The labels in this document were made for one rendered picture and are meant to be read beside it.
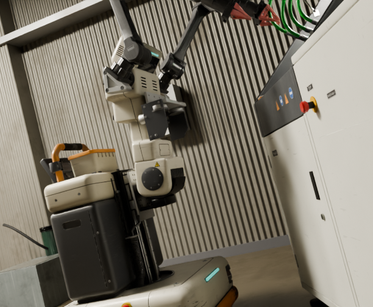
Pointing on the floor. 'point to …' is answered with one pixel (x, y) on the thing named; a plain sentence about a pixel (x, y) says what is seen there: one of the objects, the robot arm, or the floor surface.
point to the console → (356, 139)
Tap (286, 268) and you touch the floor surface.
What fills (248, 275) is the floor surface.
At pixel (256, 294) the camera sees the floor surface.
